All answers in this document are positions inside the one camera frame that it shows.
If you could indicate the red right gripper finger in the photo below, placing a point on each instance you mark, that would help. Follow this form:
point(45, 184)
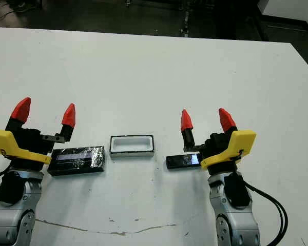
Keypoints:
point(187, 123)
point(227, 120)

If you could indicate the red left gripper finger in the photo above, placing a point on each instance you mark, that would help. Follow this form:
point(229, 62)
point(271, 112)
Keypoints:
point(21, 110)
point(69, 118)

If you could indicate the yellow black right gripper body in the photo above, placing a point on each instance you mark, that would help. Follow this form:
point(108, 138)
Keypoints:
point(220, 146)

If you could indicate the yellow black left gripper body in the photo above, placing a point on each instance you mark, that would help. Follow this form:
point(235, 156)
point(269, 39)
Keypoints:
point(28, 143)

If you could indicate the slim black camera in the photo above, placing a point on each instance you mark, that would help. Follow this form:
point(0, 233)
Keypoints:
point(182, 161)

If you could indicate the black camera box lid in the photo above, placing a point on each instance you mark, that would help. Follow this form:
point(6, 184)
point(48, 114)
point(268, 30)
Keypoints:
point(77, 161)

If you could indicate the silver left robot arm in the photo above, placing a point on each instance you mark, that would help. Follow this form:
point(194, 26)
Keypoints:
point(15, 217)

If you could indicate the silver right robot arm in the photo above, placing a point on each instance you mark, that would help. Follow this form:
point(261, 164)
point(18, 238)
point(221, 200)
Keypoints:
point(233, 225)

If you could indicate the metal pole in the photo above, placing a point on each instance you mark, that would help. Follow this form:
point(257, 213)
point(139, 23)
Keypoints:
point(186, 18)

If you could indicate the camera box base white inlay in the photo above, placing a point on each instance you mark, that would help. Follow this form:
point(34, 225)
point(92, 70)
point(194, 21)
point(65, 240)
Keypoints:
point(131, 144)

